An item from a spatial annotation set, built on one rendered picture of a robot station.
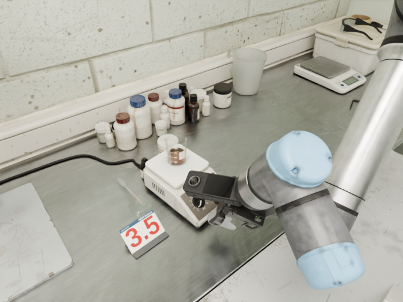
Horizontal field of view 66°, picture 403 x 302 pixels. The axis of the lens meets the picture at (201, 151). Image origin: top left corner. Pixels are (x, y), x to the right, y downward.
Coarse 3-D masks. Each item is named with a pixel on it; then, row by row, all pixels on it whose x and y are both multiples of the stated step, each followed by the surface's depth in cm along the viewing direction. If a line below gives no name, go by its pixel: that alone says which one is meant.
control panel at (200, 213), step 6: (186, 198) 72; (192, 198) 73; (192, 204) 72; (204, 204) 74; (210, 204) 74; (216, 204) 75; (192, 210) 72; (198, 210) 72; (204, 210) 73; (210, 210) 73; (198, 216) 72
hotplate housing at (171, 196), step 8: (144, 168) 79; (208, 168) 79; (144, 176) 80; (152, 176) 77; (152, 184) 78; (160, 184) 75; (168, 184) 74; (160, 192) 77; (168, 192) 74; (176, 192) 72; (184, 192) 73; (168, 200) 76; (176, 200) 73; (176, 208) 75; (184, 208) 72; (184, 216) 74; (192, 216) 71; (192, 224) 74; (200, 224) 72
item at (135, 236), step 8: (152, 216) 72; (136, 224) 69; (144, 224) 70; (152, 224) 71; (128, 232) 68; (136, 232) 69; (144, 232) 70; (152, 232) 70; (128, 240) 68; (136, 240) 68; (144, 240) 69
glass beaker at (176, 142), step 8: (168, 136) 76; (176, 136) 76; (184, 136) 75; (168, 144) 73; (176, 144) 72; (184, 144) 73; (168, 152) 75; (176, 152) 74; (184, 152) 75; (168, 160) 76; (176, 160) 75; (184, 160) 76
